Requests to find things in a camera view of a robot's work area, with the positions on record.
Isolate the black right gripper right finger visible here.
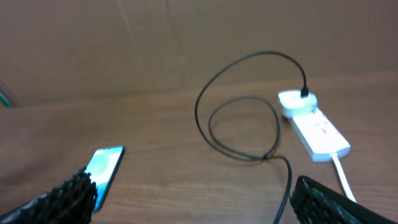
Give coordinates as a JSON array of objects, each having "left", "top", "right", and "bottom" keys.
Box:
[{"left": 290, "top": 175, "right": 395, "bottom": 224}]

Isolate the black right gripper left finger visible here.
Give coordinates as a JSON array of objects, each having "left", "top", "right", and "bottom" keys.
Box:
[{"left": 1, "top": 167, "right": 98, "bottom": 224}]

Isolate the white power strip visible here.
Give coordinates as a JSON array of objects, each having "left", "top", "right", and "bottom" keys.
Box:
[{"left": 289, "top": 108, "right": 351, "bottom": 162}]

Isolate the white power strip cord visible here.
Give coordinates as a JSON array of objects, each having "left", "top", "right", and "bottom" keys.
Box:
[{"left": 330, "top": 154, "right": 358, "bottom": 203}]

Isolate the blue Galaxy smartphone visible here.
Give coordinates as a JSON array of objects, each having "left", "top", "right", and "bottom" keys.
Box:
[{"left": 85, "top": 146, "right": 125, "bottom": 213}]

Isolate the black charger cable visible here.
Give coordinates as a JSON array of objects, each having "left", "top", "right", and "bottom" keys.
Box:
[{"left": 194, "top": 51, "right": 309, "bottom": 224}]

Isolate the white charger plug adapter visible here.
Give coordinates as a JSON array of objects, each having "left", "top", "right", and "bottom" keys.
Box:
[{"left": 278, "top": 89, "right": 318, "bottom": 118}]

